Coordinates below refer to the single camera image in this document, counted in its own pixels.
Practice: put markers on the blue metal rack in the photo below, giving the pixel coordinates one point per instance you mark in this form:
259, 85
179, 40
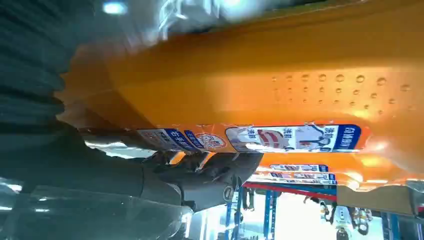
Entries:
268, 215

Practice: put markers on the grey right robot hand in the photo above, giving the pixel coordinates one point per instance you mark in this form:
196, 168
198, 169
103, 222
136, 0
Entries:
99, 179

